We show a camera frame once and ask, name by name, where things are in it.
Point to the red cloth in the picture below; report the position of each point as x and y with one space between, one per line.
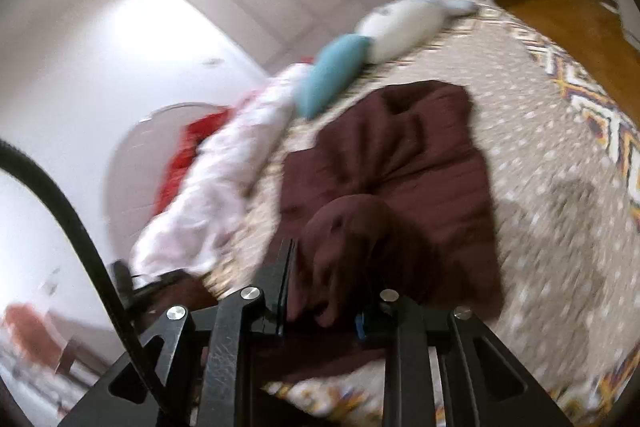
185 157

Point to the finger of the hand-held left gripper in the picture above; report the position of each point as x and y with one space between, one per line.
125 277

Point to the white arched headboard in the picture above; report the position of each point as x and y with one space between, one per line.
130 157

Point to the maroon puffer jacket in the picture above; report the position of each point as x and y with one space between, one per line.
410 167

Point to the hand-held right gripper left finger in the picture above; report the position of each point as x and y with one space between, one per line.
277 302

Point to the orange chair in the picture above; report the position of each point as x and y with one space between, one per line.
32 332

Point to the teal pillow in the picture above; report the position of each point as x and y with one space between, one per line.
332 72

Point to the white plush pillow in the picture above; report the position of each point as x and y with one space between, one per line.
405 27

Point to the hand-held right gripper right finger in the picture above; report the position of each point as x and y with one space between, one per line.
361 324

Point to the white pink fleece blanket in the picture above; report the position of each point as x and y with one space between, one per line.
220 192

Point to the patterned beige bedspread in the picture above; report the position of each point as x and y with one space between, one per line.
545 147

